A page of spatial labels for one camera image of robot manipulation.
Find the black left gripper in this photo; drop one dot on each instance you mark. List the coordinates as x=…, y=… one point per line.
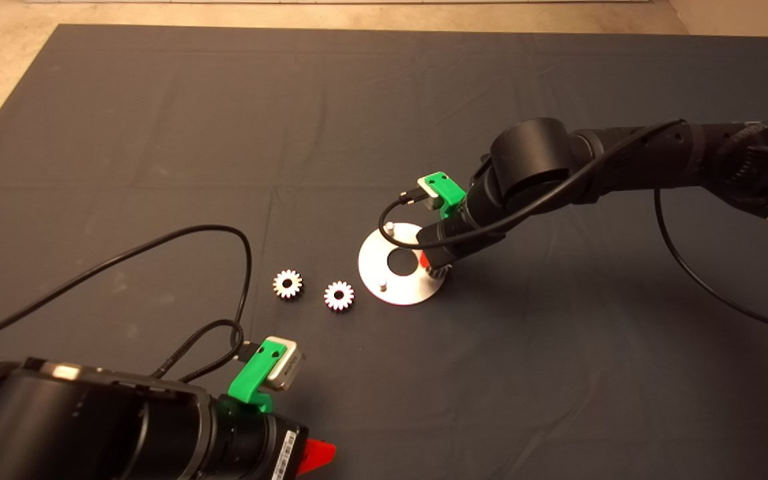
x=250, y=450

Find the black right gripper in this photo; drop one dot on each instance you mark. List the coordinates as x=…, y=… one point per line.
x=464, y=233

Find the small steel planetary gear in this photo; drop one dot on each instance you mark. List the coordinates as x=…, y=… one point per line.
x=440, y=272
x=280, y=288
x=330, y=298

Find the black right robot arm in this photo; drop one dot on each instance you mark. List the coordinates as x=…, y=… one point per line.
x=530, y=160

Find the round metal carrier plate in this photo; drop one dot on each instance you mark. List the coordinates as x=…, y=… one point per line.
x=374, y=266

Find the dark grey table cloth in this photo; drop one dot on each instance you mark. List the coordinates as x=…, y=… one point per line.
x=224, y=133

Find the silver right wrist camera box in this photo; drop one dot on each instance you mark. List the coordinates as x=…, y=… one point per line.
x=432, y=198

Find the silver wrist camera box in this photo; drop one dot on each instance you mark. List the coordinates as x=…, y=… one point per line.
x=289, y=365
x=432, y=198

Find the green right camera mount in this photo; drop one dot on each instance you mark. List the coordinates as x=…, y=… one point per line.
x=447, y=190

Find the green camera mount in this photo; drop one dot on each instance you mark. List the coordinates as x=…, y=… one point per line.
x=447, y=190
x=250, y=380

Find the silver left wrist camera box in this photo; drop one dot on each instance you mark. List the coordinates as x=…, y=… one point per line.
x=289, y=365

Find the green left camera mount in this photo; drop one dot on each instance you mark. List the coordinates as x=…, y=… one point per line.
x=250, y=380

